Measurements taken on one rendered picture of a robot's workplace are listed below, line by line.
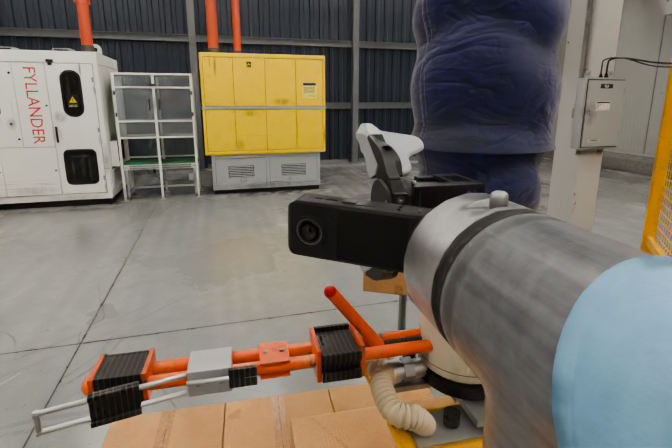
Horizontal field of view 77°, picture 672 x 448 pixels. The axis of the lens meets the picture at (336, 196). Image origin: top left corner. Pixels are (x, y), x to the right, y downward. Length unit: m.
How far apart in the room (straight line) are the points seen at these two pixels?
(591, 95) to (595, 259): 1.93
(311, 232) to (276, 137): 7.62
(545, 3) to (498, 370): 0.57
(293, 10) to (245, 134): 4.50
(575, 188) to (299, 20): 9.86
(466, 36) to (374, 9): 11.40
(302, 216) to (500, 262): 0.17
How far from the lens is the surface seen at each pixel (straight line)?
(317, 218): 0.32
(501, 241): 0.21
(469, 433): 0.84
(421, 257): 0.25
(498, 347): 0.19
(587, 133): 2.11
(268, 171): 8.04
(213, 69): 7.85
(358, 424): 1.12
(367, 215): 0.31
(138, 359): 0.81
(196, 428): 1.78
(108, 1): 11.48
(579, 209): 2.24
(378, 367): 0.84
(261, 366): 0.76
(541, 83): 0.69
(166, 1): 11.33
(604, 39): 2.21
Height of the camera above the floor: 1.67
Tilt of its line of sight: 13 degrees down
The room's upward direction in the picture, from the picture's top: straight up
